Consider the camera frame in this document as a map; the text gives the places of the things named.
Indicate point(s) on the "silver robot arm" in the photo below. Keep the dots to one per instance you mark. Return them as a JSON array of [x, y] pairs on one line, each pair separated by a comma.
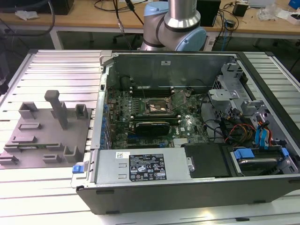
[[180, 21]]

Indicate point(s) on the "CPU socket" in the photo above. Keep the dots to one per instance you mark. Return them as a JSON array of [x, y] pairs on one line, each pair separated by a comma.
[[152, 105]]

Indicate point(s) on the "crumpled white plastic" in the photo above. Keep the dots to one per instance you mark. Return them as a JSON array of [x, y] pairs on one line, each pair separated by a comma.
[[25, 14]]

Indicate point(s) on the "large black box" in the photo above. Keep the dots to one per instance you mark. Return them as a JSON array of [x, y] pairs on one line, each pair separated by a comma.
[[35, 5]]

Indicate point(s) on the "grey parts rack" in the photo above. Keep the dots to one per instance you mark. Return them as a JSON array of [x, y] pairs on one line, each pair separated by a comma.
[[47, 140]]

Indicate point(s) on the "wooden desk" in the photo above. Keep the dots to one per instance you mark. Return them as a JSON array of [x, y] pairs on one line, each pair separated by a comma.
[[93, 20]]

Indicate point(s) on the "black office chair base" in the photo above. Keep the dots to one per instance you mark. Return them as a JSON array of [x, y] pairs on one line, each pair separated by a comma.
[[115, 38]]

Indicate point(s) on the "blue case latch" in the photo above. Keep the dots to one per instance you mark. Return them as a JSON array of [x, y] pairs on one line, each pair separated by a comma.
[[78, 169]]

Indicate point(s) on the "silver power supply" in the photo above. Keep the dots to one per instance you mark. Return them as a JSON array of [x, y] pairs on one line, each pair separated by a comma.
[[107, 168]]

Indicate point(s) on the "black graphics card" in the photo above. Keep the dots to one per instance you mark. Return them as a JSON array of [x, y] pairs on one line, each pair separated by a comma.
[[152, 129]]

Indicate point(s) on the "silver chipset heatsink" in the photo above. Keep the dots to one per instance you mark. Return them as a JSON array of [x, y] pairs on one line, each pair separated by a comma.
[[180, 142]]

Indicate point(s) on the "green motherboard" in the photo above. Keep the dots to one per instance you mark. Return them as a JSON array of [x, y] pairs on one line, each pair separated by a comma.
[[194, 117]]

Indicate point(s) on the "black and silver PC case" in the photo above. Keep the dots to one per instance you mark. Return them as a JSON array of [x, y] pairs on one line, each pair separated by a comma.
[[164, 199]]

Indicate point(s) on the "tall black box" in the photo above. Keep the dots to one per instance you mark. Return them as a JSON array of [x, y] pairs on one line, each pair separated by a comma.
[[211, 11]]

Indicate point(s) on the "silver metal drive cage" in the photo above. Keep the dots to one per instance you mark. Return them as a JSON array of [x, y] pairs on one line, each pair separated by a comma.
[[222, 94]]

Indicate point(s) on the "black plastic shroud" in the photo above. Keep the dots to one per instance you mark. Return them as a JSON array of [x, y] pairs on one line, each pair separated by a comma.
[[206, 161]]

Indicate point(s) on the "small power adapter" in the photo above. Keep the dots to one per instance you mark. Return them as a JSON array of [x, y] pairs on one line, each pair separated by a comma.
[[230, 24]]

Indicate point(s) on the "small black box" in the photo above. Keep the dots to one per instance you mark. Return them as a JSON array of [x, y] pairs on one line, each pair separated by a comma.
[[239, 9]]

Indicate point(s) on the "blue disk carrier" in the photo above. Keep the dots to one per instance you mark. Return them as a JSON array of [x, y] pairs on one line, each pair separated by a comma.
[[243, 153]]

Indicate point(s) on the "hard disk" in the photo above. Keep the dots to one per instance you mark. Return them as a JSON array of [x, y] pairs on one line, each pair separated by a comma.
[[257, 164]]

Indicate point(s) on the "clear plastic bag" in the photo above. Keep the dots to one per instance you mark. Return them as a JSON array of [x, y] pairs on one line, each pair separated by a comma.
[[267, 12]]

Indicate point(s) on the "white cardboard box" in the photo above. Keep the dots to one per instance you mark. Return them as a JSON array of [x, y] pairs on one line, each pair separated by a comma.
[[295, 19]]

